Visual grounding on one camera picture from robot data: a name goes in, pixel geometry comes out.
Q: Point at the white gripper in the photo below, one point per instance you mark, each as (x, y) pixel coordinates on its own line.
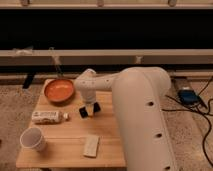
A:
(88, 94)

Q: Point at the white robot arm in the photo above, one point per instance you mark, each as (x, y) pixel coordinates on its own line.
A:
(136, 94)

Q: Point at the white sponge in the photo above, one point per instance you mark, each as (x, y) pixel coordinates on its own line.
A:
(91, 146)

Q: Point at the orange bowl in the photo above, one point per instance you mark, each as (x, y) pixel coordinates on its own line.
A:
(59, 90)

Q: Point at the wooden board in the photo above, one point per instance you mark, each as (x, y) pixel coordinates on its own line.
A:
(65, 141)

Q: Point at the white plastic bottle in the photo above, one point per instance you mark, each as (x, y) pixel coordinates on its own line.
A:
(49, 117)

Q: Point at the white paper cup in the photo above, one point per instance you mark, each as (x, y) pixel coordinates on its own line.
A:
(32, 138)

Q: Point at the blue power adapter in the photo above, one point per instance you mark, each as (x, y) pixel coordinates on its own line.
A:
(188, 97)

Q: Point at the white horizontal rail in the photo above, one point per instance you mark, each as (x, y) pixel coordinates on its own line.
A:
(152, 52)

